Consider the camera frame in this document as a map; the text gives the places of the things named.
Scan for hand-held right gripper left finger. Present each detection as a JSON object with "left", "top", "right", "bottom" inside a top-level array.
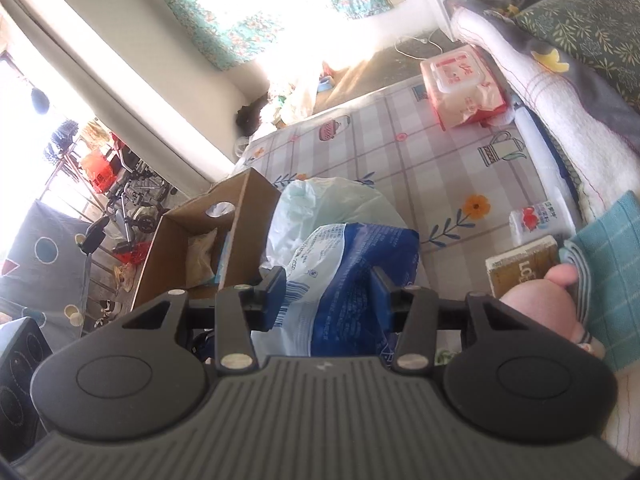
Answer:
[{"left": 121, "top": 266, "right": 287, "bottom": 372}]

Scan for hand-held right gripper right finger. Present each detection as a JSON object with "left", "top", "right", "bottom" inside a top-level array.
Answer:
[{"left": 371, "top": 266, "right": 518, "bottom": 372}]

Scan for blue white plastic packet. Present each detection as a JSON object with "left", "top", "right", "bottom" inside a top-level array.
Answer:
[{"left": 250, "top": 222, "right": 421, "bottom": 358}]

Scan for brown cardboard box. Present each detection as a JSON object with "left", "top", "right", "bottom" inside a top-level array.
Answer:
[{"left": 131, "top": 167, "right": 283, "bottom": 313}]

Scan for beige plastic packet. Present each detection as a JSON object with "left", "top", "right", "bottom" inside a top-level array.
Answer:
[{"left": 186, "top": 230, "right": 221, "bottom": 286}]

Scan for pink plush toy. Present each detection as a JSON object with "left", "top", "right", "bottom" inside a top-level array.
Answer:
[{"left": 500, "top": 264, "right": 606, "bottom": 358}]

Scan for teal checked towel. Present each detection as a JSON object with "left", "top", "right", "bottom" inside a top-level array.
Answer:
[{"left": 559, "top": 190, "right": 640, "bottom": 371}]

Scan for light blue packet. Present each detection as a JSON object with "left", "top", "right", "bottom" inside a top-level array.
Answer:
[{"left": 215, "top": 232, "right": 233, "bottom": 286}]

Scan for pale green plastic bag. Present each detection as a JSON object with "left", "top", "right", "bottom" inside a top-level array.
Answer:
[{"left": 265, "top": 176, "right": 408, "bottom": 271}]

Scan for gold brown box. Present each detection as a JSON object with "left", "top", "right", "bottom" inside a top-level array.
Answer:
[{"left": 485, "top": 235, "right": 560, "bottom": 298}]

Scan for red crumpled bag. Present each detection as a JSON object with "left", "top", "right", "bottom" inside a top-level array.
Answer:
[{"left": 116, "top": 242, "right": 151, "bottom": 264}]

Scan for beige crumpled bag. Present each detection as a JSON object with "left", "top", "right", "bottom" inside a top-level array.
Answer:
[{"left": 112, "top": 265, "right": 136, "bottom": 291}]

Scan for folded wheelchair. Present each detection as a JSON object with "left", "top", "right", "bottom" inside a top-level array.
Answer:
[{"left": 107, "top": 150, "right": 178, "bottom": 233}]

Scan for dark fuzzy object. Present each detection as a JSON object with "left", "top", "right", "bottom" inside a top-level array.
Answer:
[{"left": 235, "top": 100, "right": 268, "bottom": 136}]

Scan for white tissue packet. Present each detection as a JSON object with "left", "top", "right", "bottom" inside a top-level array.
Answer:
[{"left": 509, "top": 201, "right": 576, "bottom": 248}]

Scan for black bicycle saddle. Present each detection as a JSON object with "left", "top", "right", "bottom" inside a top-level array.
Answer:
[{"left": 80, "top": 216, "right": 111, "bottom": 256}]

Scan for pile of plastic bags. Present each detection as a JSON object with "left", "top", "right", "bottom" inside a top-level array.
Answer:
[{"left": 270, "top": 67, "right": 331, "bottom": 126}]

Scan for red plastic bag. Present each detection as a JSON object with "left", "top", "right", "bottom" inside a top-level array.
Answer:
[{"left": 79, "top": 152, "right": 113, "bottom": 193}]

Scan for red wet wipes pack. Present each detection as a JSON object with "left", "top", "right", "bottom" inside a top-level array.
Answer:
[{"left": 419, "top": 44, "right": 516, "bottom": 131}]

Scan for white rolled sheet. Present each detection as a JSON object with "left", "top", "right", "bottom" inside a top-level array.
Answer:
[{"left": 510, "top": 102, "right": 583, "bottom": 221}]

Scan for grey sheet with circles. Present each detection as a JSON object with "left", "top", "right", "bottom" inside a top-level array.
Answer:
[{"left": 0, "top": 199, "right": 96, "bottom": 341}]

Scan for beige hanging cloth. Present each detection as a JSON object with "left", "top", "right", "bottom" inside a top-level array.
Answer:
[{"left": 82, "top": 120, "right": 108, "bottom": 147}]

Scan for metal railing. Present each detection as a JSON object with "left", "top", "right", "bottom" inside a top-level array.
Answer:
[{"left": 40, "top": 125, "right": 166, "bottom": 311}]

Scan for white quilted blanket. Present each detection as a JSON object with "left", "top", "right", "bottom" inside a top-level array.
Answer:
[{"left": 450, "top": 2, "right": 640, "bottom": 221}]

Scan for teal floral curtain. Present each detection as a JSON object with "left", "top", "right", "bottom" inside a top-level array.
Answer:
[{"left": 137, "top": 0, "right": 396, "bottom": 71}]

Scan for blue hanging clothes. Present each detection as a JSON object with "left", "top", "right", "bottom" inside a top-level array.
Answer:
[{"left": 44, "top": 119, "right": 78, "bottom": 163}]

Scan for black induction cooker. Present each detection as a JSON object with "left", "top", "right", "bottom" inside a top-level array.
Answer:
[{"left": 0, "top": 316, "right": 53, "bottom": 461}]

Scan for grey quilt with yellow duck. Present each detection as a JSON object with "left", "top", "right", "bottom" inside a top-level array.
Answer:
[{"left": 457, "top": 0, "right": 640, "bottom": 156}]

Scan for green leaf print pillow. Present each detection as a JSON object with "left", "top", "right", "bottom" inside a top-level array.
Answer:
[{"left": 512, "top": 0, "right": 640, "bottom": 96}]

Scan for white cable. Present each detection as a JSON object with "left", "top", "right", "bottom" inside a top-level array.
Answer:
[{"left": 394, "top": 29, "right": 443, "bottom": 58}]

